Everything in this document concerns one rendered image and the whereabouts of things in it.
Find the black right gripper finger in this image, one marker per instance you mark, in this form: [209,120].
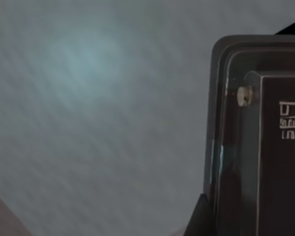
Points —
[199,221]

